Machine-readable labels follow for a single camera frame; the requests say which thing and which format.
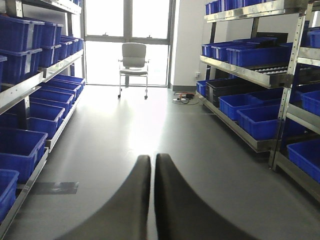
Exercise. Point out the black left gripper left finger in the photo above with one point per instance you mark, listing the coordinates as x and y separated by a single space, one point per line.
124 216

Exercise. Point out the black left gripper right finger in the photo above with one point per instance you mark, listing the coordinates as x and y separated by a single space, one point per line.
181 214

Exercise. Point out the right steel shelf rack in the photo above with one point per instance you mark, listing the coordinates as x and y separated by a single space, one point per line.
284 119

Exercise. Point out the black plastic bin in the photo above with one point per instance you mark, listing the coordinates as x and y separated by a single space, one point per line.
225 87

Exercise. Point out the grey office chair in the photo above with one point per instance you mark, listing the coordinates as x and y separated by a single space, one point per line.
133 64

